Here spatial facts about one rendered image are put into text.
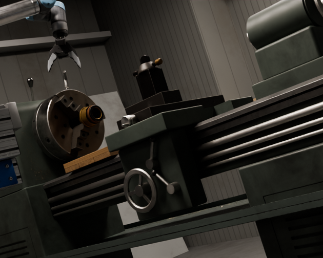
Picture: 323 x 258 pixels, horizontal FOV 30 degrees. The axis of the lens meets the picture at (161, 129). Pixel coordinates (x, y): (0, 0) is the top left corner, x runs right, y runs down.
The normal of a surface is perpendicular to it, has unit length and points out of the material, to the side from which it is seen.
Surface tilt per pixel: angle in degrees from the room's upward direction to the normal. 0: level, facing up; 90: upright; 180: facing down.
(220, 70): 90
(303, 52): 90
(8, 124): 90
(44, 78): 90
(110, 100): 79
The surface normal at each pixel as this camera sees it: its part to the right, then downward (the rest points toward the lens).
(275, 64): -0.66, 0.15
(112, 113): 0.51, -0.43
